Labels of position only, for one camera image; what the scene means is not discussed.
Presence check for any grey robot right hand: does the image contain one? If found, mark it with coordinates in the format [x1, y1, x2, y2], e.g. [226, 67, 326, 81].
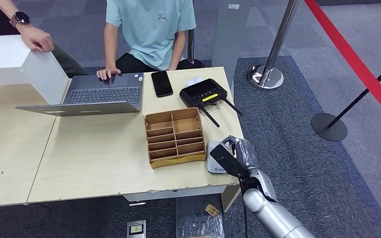
[221, 135, 261, 171]

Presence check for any person's right hand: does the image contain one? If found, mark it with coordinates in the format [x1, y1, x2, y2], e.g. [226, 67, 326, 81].
[96, 66, 122, 80]

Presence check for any person's hand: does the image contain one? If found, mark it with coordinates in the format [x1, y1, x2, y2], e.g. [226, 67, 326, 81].
[18, 25, 55, 53]

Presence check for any white card reader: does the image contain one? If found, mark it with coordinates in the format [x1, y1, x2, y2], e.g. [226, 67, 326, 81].
[206, 140, 235, 175]

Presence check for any person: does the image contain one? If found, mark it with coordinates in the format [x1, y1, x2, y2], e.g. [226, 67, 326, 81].
[0, 0, 87, 78]
[96, 0, 198, 80]

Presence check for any grey laptop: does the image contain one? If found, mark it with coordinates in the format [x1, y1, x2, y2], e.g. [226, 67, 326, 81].
[15, 72, 144, 117]

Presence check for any dark wristwatch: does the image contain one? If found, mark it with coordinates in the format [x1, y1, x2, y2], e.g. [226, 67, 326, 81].
[9, 10, 31, 28]

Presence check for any white box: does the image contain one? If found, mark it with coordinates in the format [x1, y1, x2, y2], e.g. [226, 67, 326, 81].
[0, 34, 69, 105]

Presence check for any black smartphone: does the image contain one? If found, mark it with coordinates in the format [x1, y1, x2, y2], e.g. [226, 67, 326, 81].
[150, 70, 174, 98]

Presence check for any small brown floor item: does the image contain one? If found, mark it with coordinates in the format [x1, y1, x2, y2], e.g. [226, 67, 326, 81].
[205, 203, 221, 218]

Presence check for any wooden compartment organizer box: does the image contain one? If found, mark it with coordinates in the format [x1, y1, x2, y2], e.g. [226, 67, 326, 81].
[143, 107, 207, 170]

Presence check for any black remote controller with antennas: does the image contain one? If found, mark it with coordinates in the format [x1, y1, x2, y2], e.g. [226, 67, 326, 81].
[179, 78, 244, 128]

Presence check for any plastic covered floor panel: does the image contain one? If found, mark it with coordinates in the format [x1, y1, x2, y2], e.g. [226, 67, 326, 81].
[176, 193, 226, 238]

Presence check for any grey upright panel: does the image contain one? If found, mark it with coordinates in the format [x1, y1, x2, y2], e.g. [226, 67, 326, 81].
[211, 0, 256, 98]

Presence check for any floor socket box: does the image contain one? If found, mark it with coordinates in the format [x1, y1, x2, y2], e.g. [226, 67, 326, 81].
[127, 220, 146, 238]

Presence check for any red barrier belt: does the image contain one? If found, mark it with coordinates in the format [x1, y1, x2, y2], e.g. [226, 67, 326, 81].
[304, 0, 381, 129]

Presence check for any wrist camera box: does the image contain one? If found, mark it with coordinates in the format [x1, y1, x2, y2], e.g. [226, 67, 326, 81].
[209, 143, 251, 179]

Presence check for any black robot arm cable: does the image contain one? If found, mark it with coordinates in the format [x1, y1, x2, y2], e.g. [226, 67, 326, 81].
[239, 178, 249, 238]

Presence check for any black stanchion post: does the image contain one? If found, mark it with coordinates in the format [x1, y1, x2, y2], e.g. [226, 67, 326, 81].
[311, 56, 381, 142]

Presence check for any chrome post with black base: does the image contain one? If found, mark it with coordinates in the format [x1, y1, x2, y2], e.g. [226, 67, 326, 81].
[177, 29, 206, 70]

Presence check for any chrome stanchion post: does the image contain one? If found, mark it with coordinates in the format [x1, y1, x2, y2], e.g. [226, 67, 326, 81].
[247, 0, 300, 91]

